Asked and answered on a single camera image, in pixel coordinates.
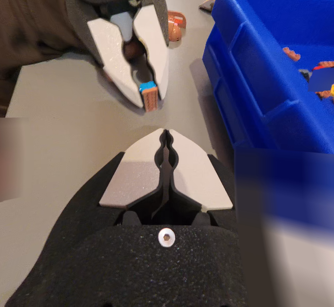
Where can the person's left forearm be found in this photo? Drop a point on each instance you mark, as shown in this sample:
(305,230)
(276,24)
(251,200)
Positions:
(26,19)

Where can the blue plastic bin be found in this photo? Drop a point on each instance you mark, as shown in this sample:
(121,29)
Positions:
(261,64)

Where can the brown brick-built toy animal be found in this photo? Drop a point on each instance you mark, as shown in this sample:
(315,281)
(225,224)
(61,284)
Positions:
(176,25)

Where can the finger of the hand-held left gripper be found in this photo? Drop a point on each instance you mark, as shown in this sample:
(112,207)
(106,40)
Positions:
(156,40)
(112,59)

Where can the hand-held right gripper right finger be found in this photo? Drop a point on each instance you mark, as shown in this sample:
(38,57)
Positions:
(201,179)

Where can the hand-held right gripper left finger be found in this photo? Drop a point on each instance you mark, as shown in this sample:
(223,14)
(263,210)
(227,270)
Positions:
(130,179)

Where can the pile of toy bricks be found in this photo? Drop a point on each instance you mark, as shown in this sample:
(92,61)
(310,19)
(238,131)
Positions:
(291,53)

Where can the blue and brown brick assembly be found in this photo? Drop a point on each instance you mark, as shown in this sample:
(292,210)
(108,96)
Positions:
(150,98)

